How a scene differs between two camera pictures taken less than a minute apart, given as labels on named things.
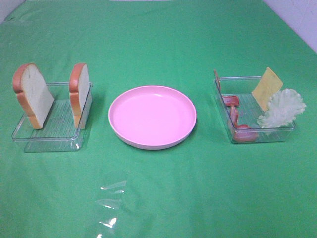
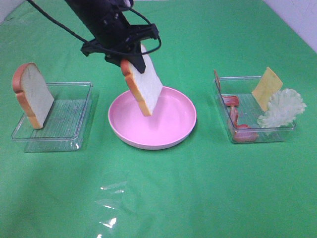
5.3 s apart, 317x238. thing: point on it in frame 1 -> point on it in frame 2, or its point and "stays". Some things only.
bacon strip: [242, 132] stays
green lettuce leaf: [284, 106] stays
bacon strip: [230, 101] stays
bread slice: [80, 96] -> [147, 86]
